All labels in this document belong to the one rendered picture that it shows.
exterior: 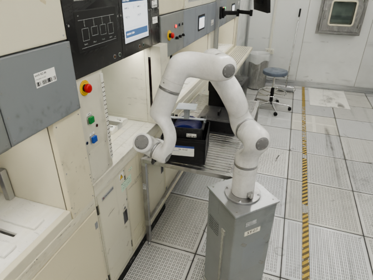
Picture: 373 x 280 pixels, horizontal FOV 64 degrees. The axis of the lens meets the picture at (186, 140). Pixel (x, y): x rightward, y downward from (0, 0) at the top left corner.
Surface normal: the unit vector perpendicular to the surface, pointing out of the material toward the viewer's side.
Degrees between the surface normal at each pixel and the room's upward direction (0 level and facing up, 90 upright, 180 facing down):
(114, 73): 90
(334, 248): 0
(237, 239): 90
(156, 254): 0
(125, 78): 90
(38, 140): 90
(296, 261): 0
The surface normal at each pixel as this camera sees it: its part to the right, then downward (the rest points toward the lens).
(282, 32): -0.32, 0.45
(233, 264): 0.44, 0.43
